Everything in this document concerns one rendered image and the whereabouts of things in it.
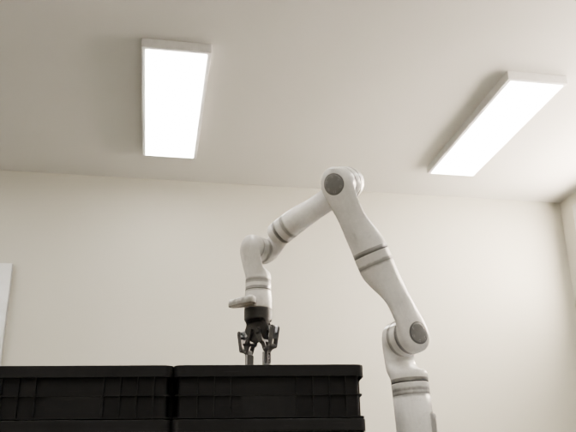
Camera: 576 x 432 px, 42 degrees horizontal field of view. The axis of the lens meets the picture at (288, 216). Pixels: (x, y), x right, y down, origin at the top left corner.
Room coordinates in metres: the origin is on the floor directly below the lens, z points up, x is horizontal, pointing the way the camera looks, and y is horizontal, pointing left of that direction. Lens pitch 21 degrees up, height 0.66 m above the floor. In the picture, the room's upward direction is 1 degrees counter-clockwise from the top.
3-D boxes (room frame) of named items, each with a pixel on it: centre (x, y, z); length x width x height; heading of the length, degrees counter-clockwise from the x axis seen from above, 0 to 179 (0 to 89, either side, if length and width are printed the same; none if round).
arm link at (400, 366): (1.87, -0.29, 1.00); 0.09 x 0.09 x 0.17; 29
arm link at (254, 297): (1.96, 0.10, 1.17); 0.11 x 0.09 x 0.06; 138
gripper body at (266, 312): (1.97, 0.08, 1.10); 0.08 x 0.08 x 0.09
